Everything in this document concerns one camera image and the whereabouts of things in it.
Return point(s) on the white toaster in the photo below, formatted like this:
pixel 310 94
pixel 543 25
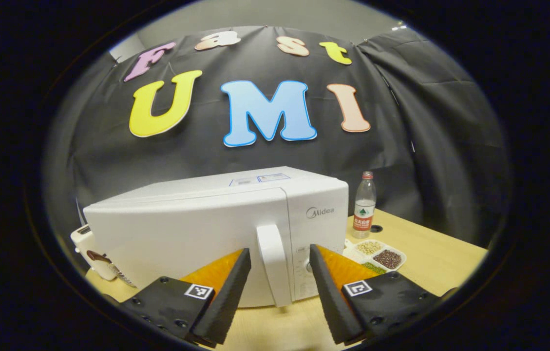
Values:
pixel 82 243

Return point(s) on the black backdrop cloth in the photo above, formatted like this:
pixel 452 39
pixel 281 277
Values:
pixel 401 122

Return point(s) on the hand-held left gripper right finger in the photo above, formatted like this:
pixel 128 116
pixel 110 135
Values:
pixel 331 297

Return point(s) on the white microwave oven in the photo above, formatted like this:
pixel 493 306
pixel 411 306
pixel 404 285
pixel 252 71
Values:
pixel 182 229

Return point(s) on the clear plastic water bottle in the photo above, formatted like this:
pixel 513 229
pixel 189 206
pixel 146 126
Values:
pixel 364 204

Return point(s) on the white divided bean tray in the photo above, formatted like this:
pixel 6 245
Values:
pixel 389 258

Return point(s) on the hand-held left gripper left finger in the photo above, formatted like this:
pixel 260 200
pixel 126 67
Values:
pixel 223 297

